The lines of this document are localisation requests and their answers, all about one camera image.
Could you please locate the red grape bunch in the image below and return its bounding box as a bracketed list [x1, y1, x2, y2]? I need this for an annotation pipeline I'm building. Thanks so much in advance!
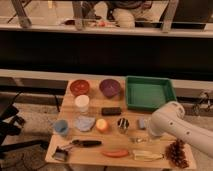
[165, 139, 189, 169]

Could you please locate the metal cup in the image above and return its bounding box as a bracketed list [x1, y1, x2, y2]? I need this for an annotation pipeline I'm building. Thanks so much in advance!
[117, 118, 129, 134]

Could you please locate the person in background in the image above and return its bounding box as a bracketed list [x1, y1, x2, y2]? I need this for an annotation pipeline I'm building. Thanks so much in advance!
[81, 0, 158, 29]

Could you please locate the black handled peeler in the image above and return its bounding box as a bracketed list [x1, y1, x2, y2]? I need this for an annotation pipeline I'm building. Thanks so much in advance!
[61, 139, 103, 151]

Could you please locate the orange carrot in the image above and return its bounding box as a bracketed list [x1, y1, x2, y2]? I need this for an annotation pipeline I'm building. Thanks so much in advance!
[101, 149, 129, 158]

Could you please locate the purple bowl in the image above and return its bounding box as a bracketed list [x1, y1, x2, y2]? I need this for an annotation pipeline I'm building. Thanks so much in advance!
[99, 79, 121, 98]

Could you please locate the orange peach fruit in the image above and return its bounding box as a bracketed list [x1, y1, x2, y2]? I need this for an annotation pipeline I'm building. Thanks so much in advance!
[95, 119, 109, 133]

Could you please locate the green plastic tray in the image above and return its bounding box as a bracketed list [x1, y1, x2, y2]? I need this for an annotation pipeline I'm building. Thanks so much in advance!
[125, 76, 177, 111]

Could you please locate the blue sponge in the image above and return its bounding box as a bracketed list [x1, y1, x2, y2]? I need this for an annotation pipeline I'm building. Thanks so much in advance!
[138, 118, 148, 130]

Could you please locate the red bowl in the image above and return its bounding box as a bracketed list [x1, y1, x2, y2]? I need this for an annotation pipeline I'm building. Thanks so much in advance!
[70, 79, 90, 96]

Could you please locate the grey blue cloth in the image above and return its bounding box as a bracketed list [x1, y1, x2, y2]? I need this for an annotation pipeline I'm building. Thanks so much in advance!
[74, 115, 96, 132]

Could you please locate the white plastic cup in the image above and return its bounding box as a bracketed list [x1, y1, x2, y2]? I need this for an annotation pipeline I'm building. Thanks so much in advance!
[74, 95, 90, 113]

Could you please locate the black rectangular block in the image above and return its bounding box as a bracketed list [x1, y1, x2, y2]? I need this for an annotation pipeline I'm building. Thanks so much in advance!
[101, 107, 121, 116]

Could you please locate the blue plastic cup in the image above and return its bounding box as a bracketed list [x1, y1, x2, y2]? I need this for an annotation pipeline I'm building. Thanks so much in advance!
[53, 120, 69, 136]

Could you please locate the black office chair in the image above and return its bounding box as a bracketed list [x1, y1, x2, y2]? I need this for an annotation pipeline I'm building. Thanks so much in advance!
[0, 95, 49, 159]

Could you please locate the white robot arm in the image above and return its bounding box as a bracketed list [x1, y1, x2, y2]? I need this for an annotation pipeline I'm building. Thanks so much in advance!
[147, 101, 213, 158]

